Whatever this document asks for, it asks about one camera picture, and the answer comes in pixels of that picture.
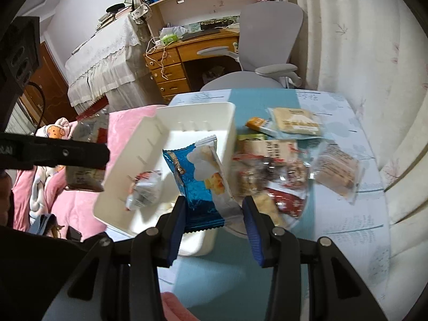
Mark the black cable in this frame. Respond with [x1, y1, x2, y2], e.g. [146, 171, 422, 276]
[24, 82, 46, 136]

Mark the brown paper snack packet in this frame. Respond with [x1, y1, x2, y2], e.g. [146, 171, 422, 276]
[238, 139, 299, 166]

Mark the grey office chair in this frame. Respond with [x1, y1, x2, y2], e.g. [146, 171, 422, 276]
[197, 0, 305, 91]

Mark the round white leaf print mat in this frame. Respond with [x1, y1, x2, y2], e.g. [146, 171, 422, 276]
[224, 140, 318, 239]

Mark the small brown snack packet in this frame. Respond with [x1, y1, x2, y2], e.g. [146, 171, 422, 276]
[65, 165, 105, 193]

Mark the stack of books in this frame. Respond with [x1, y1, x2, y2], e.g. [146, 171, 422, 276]
[96, 6, 133, 33]

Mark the blue snack packet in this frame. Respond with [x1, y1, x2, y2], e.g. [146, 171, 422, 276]
[162, 135, 245, 234]

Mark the pink blanket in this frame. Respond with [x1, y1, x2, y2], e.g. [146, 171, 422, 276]
[12, 105, 174, 241]

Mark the red and white snack packet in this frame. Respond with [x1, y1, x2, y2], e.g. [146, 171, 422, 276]
[125, 170, 165, 212]

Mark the yellowish snack packet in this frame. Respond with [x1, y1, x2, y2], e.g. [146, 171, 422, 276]
[251, 192, 290, 231]

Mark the orange oat bar packet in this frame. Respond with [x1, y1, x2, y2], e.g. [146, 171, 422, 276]
[245, 117, 275, 137]

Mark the clear bread packet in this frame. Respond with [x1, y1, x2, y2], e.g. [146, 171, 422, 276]
[267, 107, 326, 140]

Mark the clear nut snack packet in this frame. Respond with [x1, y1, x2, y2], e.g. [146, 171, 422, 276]
[231, 154, 311, 197]

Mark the wooden desk with drawers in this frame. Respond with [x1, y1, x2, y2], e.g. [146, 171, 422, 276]
[144, 28, 242, 105]

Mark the white plastic bag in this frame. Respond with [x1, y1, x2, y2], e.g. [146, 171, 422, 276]
[159, 23, 191, 39]

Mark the white charger cable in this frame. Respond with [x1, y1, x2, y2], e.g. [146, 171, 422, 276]
[145, 36, 169, 81]

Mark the pale clear snack packet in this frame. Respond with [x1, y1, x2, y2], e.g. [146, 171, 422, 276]
[314, 142, 364, 205]

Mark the cartoon printed cloth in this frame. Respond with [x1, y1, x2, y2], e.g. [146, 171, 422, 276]
[29, 117, 72, 218]

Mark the floral fabric bag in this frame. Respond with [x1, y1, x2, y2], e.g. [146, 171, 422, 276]
[130, 3, 154, 25]

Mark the brown wooden door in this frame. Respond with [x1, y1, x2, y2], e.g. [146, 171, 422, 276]
[18, 42, 78, 117]

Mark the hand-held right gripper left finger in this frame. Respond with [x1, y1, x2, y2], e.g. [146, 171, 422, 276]
[40, 196, 186, 321]

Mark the cream curtain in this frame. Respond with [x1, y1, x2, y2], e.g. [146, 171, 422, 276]
[288, 0, 428, 308]

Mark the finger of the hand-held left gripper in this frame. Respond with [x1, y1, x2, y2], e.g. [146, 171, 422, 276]
[33, 137, 111, 171]

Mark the white plastic bin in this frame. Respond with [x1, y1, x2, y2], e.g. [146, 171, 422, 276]
[93, 102, 236, 257]

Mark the black keyboard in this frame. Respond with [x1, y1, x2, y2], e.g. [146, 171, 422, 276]
[182, 28, 222, 41]

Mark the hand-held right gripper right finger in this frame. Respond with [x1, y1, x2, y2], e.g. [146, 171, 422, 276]
[242, 196, 390, 321]

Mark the white lace cover cloth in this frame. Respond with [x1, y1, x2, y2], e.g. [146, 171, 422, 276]
[64, 15, 151, 108]

